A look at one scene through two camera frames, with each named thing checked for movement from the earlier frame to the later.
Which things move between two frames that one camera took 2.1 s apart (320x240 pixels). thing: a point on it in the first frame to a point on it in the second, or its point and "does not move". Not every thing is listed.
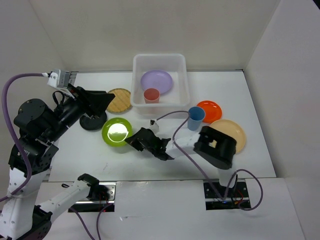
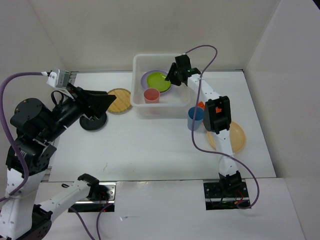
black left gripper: (94, 103) does not move
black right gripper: (134, 141) to (170, 75)
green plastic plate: (115, 130) to (156, 80)
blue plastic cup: (196, 115) does not move
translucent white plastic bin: (160, 83) does not move
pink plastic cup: (151, 96) does not move
